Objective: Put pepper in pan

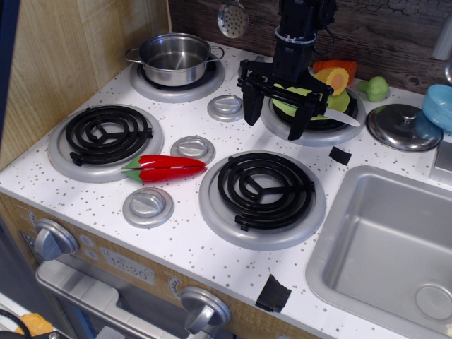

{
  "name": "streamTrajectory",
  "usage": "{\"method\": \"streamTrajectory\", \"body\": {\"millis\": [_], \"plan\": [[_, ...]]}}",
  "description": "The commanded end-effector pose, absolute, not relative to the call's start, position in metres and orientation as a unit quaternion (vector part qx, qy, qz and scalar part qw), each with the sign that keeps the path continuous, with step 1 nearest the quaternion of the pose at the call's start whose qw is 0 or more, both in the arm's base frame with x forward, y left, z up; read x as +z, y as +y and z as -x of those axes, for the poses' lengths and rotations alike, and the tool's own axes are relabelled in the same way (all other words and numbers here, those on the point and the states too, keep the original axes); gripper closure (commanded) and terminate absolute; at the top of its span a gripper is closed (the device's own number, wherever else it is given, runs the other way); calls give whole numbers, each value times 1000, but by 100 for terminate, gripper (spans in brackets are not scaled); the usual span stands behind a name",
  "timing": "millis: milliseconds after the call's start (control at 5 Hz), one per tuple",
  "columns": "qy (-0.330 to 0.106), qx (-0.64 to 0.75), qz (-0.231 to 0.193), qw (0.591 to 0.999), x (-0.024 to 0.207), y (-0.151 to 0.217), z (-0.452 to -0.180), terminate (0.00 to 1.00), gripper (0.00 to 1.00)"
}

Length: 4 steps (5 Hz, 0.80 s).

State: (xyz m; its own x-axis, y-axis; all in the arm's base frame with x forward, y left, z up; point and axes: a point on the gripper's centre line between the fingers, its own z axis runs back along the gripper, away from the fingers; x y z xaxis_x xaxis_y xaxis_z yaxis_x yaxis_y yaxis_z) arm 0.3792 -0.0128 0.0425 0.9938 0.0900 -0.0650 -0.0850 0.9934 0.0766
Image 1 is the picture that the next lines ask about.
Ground black tape piece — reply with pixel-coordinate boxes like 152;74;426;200
328;146;352;166
255;274;292;313

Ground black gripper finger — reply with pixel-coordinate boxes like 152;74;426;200
242;83;264;126
288;99;316;141

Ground front right stove burner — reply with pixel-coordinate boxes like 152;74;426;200
198;151;326;251

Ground silver knob front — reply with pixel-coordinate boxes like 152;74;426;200
122;188;174;229

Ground blue plastic bowl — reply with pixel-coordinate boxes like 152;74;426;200
422;85;452;132

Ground black tape piece back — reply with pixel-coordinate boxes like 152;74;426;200
328;146;352;166

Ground back right stove burner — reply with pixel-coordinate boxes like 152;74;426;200
261;88;366;147

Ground silver knob back centre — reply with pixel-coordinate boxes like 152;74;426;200
207;95;244;122

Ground black cable bottom left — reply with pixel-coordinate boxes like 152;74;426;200
0;307;36;336

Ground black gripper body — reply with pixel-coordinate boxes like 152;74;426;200
237;32;333;107

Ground green toy broccoli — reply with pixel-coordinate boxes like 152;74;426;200
358;76;389;102

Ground left oven dial knob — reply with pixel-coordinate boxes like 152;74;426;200
34;218;79;261

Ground front left stove burner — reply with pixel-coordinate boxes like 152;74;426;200
48;105;164;183

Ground oven clock display panel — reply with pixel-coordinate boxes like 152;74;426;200
100;247;155;285

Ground silver knob middle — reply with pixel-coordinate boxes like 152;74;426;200
170;136;215;165

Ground hanging silver skimmer spoon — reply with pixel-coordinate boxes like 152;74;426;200
217;1;249;39

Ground green round plate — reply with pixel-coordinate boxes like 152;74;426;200
272;85;351;120

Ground red toy chili pepper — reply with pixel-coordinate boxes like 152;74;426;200
121;155;206;183

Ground silver sink basin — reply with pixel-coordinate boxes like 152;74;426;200
306;166;451;338

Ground orange object bottom left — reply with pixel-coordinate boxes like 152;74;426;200
20;313;54;337

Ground stove burner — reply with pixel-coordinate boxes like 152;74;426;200
48;105;164;183
130;54;225;103
261;88;366;147
198;151;326;251

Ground oven dial knob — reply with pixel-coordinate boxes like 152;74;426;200
34;218;79;261
180;287;232;335

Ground stainless steel pot lid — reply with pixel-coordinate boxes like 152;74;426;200
366;104;443;152

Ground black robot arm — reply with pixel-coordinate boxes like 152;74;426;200
237;1;338;141

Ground yellow toy corn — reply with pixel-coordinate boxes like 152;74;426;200
315;67;349;96

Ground silver oven door handle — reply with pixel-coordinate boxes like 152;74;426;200
36;261;189;338

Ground silver faucet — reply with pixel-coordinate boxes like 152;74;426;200
432;16;451;83

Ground orange toy carrot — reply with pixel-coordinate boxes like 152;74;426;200
313;59;357;85

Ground blue handled toy knife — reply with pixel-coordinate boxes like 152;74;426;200
318;108;361;127

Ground silver knob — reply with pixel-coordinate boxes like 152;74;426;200
207;95;244;122
122;188;174;229
170;136;215;165

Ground back left stove burner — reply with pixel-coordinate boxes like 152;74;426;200
130;54;225;103

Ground black tape piece front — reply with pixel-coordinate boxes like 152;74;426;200
255;274;292;313

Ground right oven dial knob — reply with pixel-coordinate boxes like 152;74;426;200
180;287;232;335

